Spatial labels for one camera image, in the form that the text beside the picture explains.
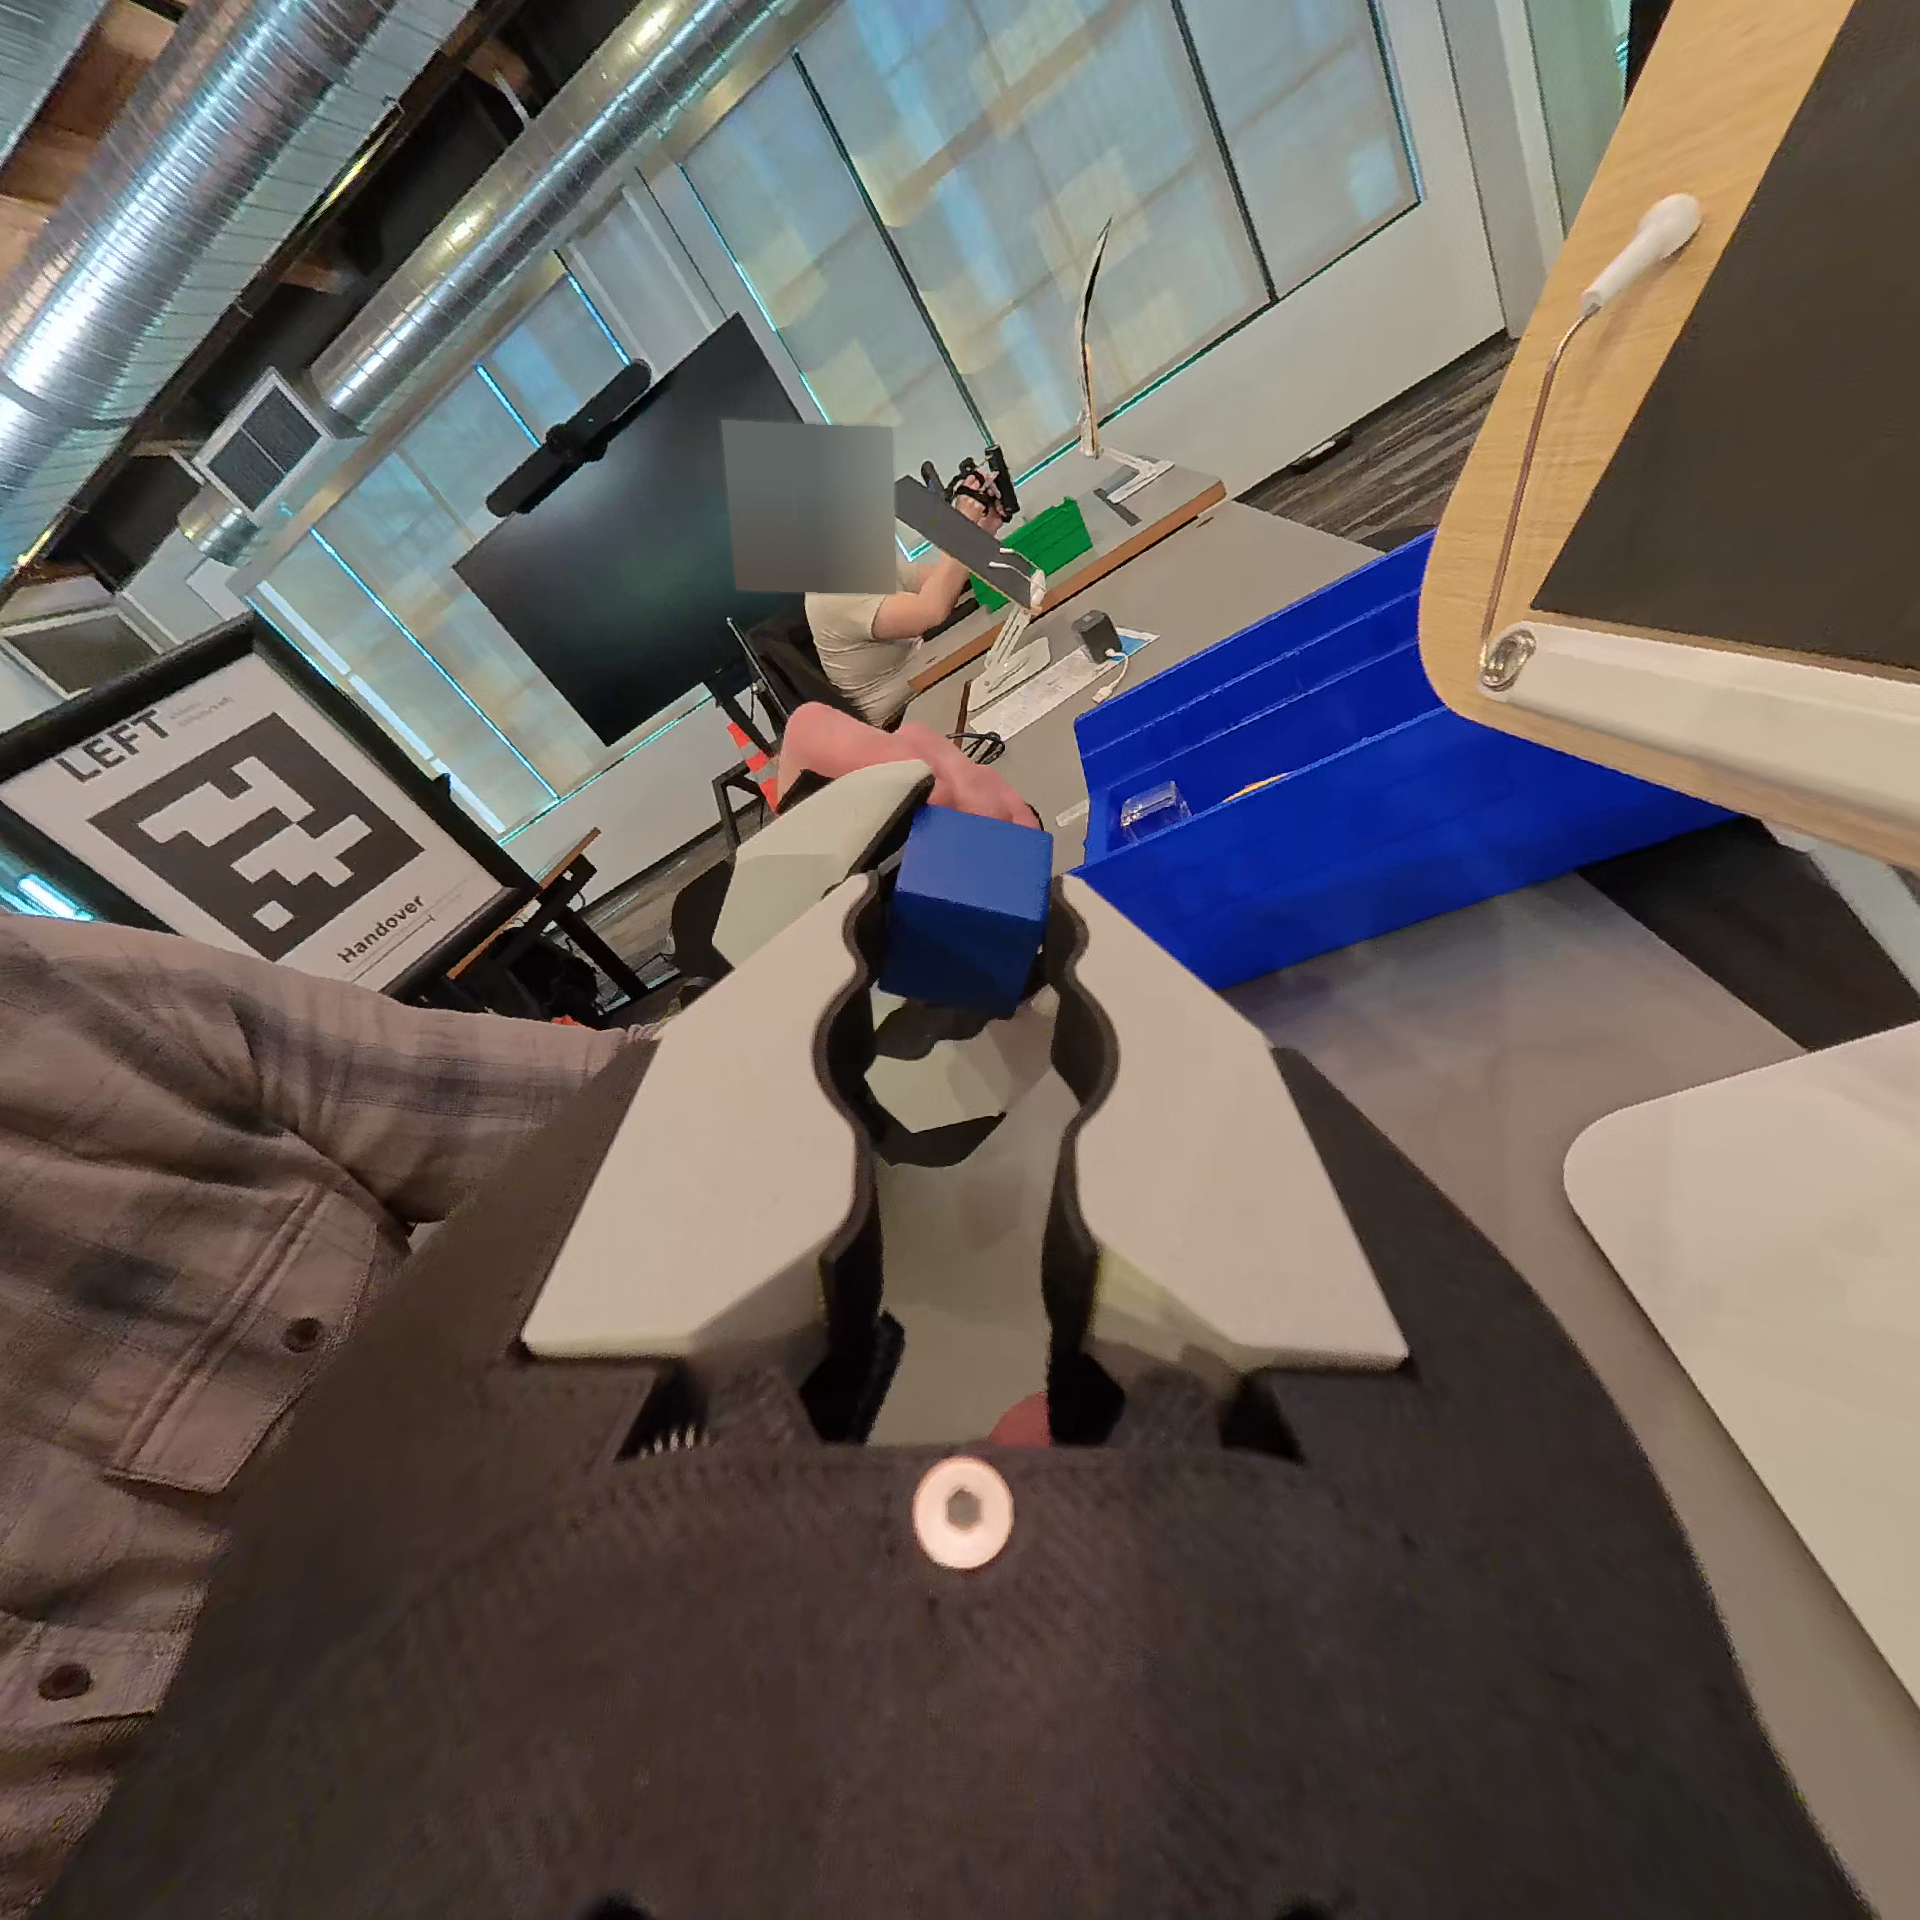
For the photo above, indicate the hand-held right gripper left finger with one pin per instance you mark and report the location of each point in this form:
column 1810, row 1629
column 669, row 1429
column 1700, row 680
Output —
column 705, row 1185

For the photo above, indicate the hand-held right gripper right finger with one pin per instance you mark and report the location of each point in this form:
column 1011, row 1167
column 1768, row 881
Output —
column 1230, row 1202

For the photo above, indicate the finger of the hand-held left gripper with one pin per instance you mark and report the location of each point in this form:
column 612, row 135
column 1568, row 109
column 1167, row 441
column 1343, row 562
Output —
column 952, row 1078
column 812, row 854

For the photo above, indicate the blue cube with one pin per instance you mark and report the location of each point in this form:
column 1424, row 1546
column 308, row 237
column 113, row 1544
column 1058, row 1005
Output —
column 966, row 898

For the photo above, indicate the person's left hand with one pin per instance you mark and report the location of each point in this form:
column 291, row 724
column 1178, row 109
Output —
column 855, row 745

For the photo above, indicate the orange traffic cone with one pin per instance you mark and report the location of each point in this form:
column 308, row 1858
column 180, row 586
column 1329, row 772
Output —
column 750, row 772

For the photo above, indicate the black office chair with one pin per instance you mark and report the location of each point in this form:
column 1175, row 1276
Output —
column 780, row 667

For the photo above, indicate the white paper sheet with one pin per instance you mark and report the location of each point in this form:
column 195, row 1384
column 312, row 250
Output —
column 1052, row 697

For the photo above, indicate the black monitor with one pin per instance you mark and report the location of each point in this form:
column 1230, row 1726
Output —
column 643, row 572

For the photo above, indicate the clear plastic box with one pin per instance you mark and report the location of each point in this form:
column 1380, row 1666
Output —
column 1156, row 813

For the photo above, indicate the grey board on white stand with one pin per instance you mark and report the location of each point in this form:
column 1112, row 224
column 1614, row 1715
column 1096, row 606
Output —
column 961, row 532

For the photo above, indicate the green storage bin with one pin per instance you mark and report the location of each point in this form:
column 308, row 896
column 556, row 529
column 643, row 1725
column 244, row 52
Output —
column 1032, row 551

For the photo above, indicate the blue storage bin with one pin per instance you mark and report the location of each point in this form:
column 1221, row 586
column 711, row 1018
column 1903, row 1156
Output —
column 1353, row 781

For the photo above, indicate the person's plaid shirt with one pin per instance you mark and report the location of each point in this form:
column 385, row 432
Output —
column 222, row 1202

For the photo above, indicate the black webcam bar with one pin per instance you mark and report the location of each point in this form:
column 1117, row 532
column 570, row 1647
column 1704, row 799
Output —
column 576, row 430

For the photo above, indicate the wood-edged grey table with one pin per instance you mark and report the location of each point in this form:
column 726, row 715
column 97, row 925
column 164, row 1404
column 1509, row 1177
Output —
column 1170, row 507

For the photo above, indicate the white board stand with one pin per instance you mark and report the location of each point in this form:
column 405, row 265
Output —
column 1772, row 1276

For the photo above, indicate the framed black-white marker sign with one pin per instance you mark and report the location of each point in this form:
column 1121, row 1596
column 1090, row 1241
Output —
column 255, row 818

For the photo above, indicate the thin curved board on stand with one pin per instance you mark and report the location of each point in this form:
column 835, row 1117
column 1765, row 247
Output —
column 1090, row 345

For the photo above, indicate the square air vent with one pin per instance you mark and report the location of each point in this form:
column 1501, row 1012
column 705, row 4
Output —
column 269, row 441

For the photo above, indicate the silver spiral duct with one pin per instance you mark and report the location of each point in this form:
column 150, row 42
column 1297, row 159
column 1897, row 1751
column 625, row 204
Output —
column 180, row 224
column 526, row 199

